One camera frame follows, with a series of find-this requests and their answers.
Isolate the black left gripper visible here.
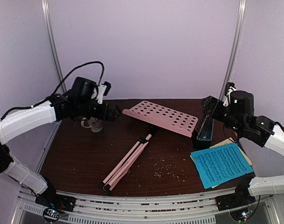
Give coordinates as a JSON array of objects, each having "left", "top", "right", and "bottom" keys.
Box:
[{"left": 76, "top": 99, "right": 122, "bottom": 122}]

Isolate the clear metronome cover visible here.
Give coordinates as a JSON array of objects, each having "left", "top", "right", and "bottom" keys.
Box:
[{"left": 196, "top": 116, "right": 214, "bottom": 141}]

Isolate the black metronome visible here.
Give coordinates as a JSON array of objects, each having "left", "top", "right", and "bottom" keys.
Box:
[{"left": 192, "top": 115, "right": 214, "bottom": 150}]

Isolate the yellow sheet music page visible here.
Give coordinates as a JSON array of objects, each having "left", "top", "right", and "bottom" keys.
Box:
[{"left": 190, "top": 137, "right": 252, "bottom": 189}]

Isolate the pink music stand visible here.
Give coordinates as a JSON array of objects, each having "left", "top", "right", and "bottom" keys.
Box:
[{"left": 99, "top": 101, "right": 199, "bottom": 196}]

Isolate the blue sheet music page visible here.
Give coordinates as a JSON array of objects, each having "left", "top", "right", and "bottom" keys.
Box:
[{"left": 190, "top": 142, "right": 254, "bottom": 189}]

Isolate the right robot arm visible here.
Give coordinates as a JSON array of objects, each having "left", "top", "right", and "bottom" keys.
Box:
[{"left": 202, "top": 87, "right": 284, "bottom": 206}]

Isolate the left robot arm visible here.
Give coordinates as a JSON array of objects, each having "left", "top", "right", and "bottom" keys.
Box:
[{"left": 0, "top": 77, "right": 121, "bottom": 207}]

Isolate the white ceramic mug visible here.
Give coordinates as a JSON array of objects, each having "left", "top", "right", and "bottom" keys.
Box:
[{"left": 81, "top": 118, "right": 103, "bottom": 133}]

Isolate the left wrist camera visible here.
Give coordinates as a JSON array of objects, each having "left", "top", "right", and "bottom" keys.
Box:
[{"left": 96, "top": 81, "right": 111, "bottom": 104}]

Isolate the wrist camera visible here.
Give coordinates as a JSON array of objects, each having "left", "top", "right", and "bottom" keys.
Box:
[
  {"left": 223, "top": 82, "right": 236, "bottom": 106},
  {"left": 96, "top": 81, "right": 111, "bottom": 104}
]

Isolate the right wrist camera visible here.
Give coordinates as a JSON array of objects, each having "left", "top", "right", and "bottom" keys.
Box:
[{"left": 223, "top": 82, "right": 236, "bottom": 106}]

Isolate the left black cable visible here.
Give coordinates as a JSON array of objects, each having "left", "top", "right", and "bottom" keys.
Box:
[{"left": 1, "top": 61, "right": 105, "bottom": 117}]

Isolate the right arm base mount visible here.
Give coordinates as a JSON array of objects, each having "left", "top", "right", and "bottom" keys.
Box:
[{"left": 215, "top": 192, "right": 256, "bottom": 211}]

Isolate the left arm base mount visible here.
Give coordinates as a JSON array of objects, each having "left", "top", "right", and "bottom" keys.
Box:
[{"left": 34, "top": 189, "right": 76, "bottom": 212}]

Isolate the aluminium front rail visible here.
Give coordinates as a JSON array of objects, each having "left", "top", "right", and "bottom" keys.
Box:
[{"left": 18, "top": 186, "right": 280, "bottom": 224}]

